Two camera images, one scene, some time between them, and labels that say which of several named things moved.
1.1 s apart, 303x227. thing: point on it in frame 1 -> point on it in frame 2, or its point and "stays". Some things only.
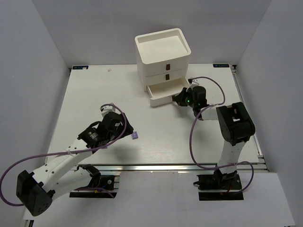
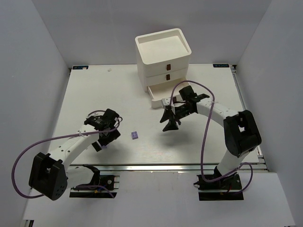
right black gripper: (183, 97) -> (172, 111)
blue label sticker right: (220, 65) stays
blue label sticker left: (80, 67) stays
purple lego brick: (134, 135) stays
